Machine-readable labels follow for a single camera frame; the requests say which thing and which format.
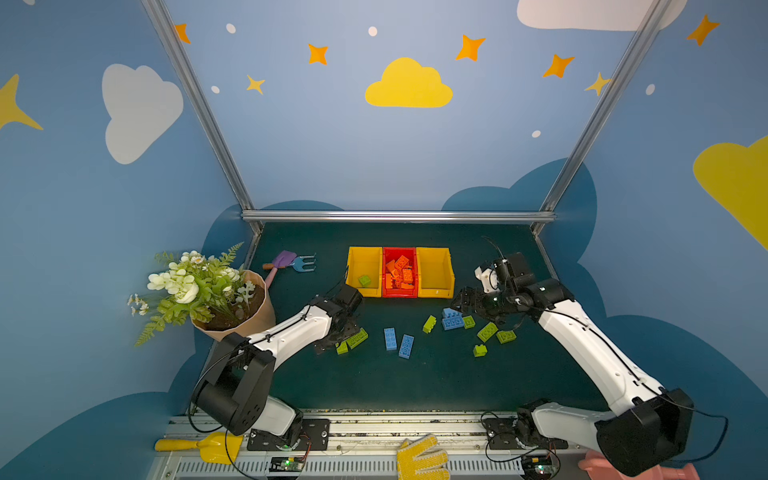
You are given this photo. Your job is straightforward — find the long orange lego assembly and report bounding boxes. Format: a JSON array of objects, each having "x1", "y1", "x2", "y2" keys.
[{"x1": 385, "y1": 272, "x2": 402, "y2": 290}]

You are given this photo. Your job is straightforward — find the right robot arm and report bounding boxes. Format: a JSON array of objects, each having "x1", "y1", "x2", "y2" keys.
[{"x1": 450, "y1": 253, "x2": 694, "y2": 477}]

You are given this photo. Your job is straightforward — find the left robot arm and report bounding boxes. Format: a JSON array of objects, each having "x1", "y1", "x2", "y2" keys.
[{"x1": 190, "y1": 284, "x2": 363, "y2": 445}]

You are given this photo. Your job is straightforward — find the green lego left upside-down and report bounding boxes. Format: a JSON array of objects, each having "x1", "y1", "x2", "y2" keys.
[{"x1": 346, "y1": 328, "x2": 368, "y2": 349}]

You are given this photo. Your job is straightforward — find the long green lego right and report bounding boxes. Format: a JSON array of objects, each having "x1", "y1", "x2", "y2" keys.
[{"x1": 477, "y1": 322, "x2": 499, "y2": 343}]

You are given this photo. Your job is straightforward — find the left yellow bin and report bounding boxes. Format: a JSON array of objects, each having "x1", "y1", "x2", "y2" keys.
[{"x1": 346, "y1": 246, "x2": 383, "y2": 298}]

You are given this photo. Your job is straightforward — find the yellow bin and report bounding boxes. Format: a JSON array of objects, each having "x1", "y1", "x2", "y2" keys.
[
  {"x1": 416, "y1": 247, "x2": 455, "y2": 299},
  {"x1": 346, "y1": 246, "x2": 383, "y2": 298}
]

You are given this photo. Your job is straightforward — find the green lego far right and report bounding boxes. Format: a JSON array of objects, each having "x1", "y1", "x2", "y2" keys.
[{"x1": 496, "y1": 330, "x2": 517, "y2": 345}]

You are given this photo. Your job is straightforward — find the blue lego left studs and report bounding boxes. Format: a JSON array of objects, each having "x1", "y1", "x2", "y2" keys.
[{"x1": 384, "y1": 328, "x2": 398, "y2": 351}]

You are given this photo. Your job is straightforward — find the blue toy rake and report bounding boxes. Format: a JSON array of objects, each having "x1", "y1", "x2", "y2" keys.
[{"x1": 291, "y1": 255, "x2": 316, "y2": 273}]

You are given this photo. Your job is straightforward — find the blue lego upside down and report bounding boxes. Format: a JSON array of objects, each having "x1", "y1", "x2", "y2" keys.
[{"x1": 441, "y1": 315, "x2": 465, "y2": 331}]

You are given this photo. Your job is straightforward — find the light blue lego upper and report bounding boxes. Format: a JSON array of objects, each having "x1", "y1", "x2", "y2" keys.
[{"x1": 442, "y1": 308, "x2": 462, "y2": 318}]

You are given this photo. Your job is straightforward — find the small green lego lower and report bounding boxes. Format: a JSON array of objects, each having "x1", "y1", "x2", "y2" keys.
[{"x1": 473, "y1": 345, "x2": 488, "y2": 358}]

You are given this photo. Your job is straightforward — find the red middle bin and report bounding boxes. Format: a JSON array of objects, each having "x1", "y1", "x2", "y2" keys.
[{"x1": 382, "y1": 247, "x2": 419, "y2": 298}]

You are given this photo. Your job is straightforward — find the right yellow bin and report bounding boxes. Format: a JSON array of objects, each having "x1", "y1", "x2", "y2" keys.
[{"x1": 416, "y1": 247, "x2": 455, "y2": 299}]

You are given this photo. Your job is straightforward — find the blue lego left upside-down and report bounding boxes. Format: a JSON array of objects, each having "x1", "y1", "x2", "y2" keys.
[{"x1": 398, "y1": 334, "x2": 414, "y2": 359}]

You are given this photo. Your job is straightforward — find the purple toy shovel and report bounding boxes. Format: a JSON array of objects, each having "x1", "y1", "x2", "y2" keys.
[{"x1": 262, "y1": 250, "x2": 297, "y2": 289}]

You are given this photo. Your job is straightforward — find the yellow-green lego centre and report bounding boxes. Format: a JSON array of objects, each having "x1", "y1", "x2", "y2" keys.
[{"x1": 422, "y1": 315, "x2": 437, "y2": 334}]

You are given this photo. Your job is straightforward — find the flower pot with plant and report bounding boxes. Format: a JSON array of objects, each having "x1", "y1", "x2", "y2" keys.
[{"x1": 127, "y1": 244, "x2": 276, "y2": 346}]

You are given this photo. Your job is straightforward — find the left circuit board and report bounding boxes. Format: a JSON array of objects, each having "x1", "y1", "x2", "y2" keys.
[{"x1": 269, "y1": 457, "x2": 305, "y2": 473}]

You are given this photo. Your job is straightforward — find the circuit board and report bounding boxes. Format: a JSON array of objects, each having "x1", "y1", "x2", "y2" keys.
[
  {"x1": 269, "y1": 457, "x2": 305, "y2": 473},
  {"x1": 521, "y1": 456, "x2": 559, "y2": 480}
]

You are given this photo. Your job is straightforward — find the right circuit board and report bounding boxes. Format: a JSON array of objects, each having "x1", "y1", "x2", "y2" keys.
[{"x1": 521, "y1": 456, "x2": 559, "y2": 480}]

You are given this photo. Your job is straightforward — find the yellow toy shovel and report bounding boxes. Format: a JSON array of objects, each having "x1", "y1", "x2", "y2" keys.
[{"x1": 154, "y1": 431, "x2": 244, "y2": 465}]

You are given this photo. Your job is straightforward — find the pink watering can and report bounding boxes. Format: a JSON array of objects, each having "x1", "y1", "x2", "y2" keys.
[{"x1": 578, "y1": 450, "x2": 700, "y2": 480}]

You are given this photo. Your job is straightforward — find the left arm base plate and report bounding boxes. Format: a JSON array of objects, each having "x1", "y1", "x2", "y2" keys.
[{"x1": 246, "y1": 418, "x2": 331, "y2": 452}]

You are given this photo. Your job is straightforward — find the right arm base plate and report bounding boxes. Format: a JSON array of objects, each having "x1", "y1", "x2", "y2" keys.
[{"x1": 480, "y1": 415, "x2": 569, "y2": 451}]

